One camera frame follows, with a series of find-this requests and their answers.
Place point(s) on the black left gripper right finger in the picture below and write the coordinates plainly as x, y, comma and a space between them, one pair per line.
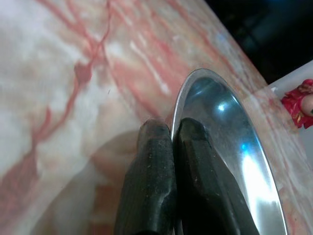
195, 183

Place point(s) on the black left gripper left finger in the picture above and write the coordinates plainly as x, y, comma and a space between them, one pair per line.
146, 183

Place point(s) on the large steel plate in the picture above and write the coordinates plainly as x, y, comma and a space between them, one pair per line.
244, 147

